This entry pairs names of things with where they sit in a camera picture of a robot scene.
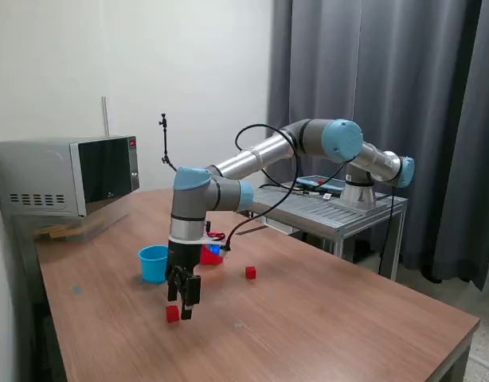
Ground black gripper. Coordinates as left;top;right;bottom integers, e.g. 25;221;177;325
166;240;201;322

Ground blue plastic cup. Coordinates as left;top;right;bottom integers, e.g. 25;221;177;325
138;244;169;284

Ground red plastic cup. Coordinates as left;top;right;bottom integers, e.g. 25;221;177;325
199;244;225;266

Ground wooden plank pieces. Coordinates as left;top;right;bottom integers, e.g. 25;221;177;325
32;224;85;242

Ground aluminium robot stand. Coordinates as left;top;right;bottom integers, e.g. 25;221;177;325
250;186;409;282

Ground robot teach pendant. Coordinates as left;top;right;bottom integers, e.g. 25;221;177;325
296;174;345;193

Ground silver microwave oven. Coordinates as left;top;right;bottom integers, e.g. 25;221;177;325
0;134;141;219

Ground black shoe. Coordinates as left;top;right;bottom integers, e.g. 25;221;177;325
421;266;444;284

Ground grey curtain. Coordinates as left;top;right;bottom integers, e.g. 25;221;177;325
266;0;489;291

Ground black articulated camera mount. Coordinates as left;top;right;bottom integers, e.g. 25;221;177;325
157;113;177;170

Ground black pendant cable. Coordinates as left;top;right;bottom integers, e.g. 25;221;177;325
258;181;327;198

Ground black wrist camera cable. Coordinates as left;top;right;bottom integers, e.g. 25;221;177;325
226;123;349;248

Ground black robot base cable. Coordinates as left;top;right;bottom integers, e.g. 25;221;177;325
374;185;393;275

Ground white floor cable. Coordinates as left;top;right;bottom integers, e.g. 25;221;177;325
467;352;489;371

